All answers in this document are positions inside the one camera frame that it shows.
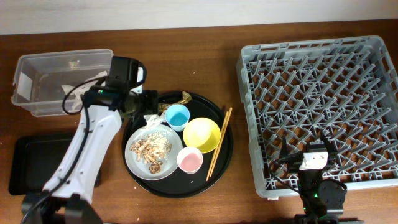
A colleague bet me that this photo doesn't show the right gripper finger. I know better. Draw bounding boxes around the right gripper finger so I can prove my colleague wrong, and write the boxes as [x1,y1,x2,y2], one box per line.
[320,132,338,153]
[279,135,289,159]

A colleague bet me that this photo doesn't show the white tissue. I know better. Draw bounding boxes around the white tissue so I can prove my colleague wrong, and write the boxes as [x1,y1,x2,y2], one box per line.
[67,71,108,112]
[143,112,166,128]

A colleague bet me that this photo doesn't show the gold snack wrapper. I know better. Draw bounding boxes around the gold snack wrapper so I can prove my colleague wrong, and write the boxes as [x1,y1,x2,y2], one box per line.
[159,91,192,112]

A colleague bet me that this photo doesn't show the wooden chopstick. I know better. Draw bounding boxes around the wooden chopstick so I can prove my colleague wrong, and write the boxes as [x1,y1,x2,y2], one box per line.
[208,107,233,180]
[205,111,230,182]

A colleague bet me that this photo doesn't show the blue cup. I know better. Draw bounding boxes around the blue cup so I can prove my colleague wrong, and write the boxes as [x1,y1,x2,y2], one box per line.
[165,105,190,132]

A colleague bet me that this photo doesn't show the yellow bowl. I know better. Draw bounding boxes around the yellow bowl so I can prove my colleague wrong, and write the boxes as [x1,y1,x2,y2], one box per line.
[183,118,221,154]

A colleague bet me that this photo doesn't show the pink cup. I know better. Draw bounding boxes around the pink cup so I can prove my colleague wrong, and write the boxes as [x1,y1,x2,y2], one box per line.
[177,147,203,174]

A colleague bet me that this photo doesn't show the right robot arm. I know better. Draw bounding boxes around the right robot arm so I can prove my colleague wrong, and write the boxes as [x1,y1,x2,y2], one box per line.
[275,133,363,224]

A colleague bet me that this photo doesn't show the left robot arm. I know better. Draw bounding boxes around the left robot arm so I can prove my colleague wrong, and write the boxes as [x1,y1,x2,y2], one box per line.
[21,56,159,223]

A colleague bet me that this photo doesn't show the grey dishwasher rack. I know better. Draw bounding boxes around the grey dishwasher rack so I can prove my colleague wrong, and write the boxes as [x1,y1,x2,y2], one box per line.
[236,35,397,200]

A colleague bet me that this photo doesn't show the clear plastic waste bin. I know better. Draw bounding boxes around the clear plastic waste bin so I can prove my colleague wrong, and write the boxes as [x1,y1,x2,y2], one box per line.
[11,49,113,117]

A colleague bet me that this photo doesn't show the food scraps on plate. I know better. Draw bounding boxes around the food scraps on plate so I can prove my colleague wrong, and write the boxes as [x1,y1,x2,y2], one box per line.
[129,132,172,174]

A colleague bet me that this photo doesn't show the grey plate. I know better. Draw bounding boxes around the grey plate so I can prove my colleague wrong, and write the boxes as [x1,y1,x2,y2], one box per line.
[123,124,183,180]

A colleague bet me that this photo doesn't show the black rectangular tray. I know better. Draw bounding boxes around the black rectangular tray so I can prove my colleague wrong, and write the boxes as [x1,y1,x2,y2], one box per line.
[8,133,102,196]

